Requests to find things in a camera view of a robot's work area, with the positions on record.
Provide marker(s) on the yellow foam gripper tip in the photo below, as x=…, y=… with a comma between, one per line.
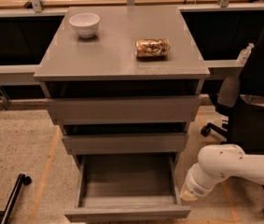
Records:
x=191, y=185

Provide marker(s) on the grey bottom drawer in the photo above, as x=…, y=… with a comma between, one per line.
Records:
x=127, y=187

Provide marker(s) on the grey drawer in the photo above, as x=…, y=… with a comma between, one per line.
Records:
x=127, y=187
x=124, y=110
x=125, y=143

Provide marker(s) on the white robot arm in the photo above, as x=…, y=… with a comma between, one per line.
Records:
x=217, y=163

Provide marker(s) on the grey middle drawer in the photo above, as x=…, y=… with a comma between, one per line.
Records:
x=125, y=143

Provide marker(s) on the grey top drawer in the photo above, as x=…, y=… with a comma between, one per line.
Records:
x=124, y=110

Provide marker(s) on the grey drawer cabinet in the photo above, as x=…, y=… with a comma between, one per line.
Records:
x=105, y=65

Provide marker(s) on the black office chair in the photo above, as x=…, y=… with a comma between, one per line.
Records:
x=245, y=127

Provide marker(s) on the clear plastic bottle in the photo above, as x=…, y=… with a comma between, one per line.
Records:
x=244, y=54

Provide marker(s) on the black chair base leg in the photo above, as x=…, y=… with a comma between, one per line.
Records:
x=22, y=180

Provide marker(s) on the white ceramic bowl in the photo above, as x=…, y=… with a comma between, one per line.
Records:
x=85, y=24

